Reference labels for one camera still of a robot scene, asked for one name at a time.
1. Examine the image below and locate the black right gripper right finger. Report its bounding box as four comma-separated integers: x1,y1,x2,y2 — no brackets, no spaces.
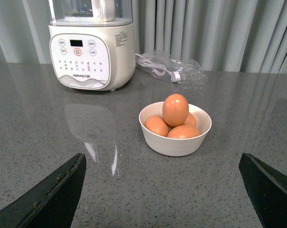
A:
239,153,287,228

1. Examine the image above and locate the white power cable in bag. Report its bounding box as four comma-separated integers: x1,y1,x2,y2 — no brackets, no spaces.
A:
135,50,207,86

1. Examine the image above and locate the brown egg back in bowl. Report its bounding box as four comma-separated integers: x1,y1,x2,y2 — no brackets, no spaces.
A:
183,112,197,126

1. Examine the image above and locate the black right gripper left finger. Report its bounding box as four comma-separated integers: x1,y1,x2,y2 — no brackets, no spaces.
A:
0,153,86,228

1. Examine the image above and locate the white Joyoung blender appliance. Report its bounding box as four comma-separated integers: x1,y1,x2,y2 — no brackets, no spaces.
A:
48,0,135,91

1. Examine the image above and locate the brown egg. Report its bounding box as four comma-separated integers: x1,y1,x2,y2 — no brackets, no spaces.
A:
183,112,197,126
162,94,189,127
167,124,201,139
144,115,169,137

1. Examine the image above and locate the brown egg front in bowl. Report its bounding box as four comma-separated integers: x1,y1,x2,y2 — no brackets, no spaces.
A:
167,124,201,139

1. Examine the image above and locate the white ceramic bowl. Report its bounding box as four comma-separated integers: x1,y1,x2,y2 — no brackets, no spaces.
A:
139,102,212,157

